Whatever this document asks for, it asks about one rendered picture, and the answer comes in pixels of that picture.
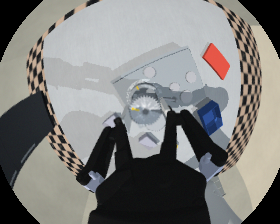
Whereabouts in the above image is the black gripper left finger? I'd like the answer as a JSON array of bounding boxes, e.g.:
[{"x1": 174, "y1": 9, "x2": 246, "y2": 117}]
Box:
[{"x1": 76, "y1": 105, "x2": 136, "y2": 193}]

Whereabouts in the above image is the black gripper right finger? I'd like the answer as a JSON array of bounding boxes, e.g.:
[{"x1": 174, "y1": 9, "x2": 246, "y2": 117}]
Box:
[{"x1": 154, "y1": 97, "x2": 228, "y2": 188}]

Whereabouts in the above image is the white toothed gear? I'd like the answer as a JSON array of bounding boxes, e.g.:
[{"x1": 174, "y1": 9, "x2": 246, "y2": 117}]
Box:
[{"x1": 129, "y1": 92, "x2": 162, "y2": 126}]

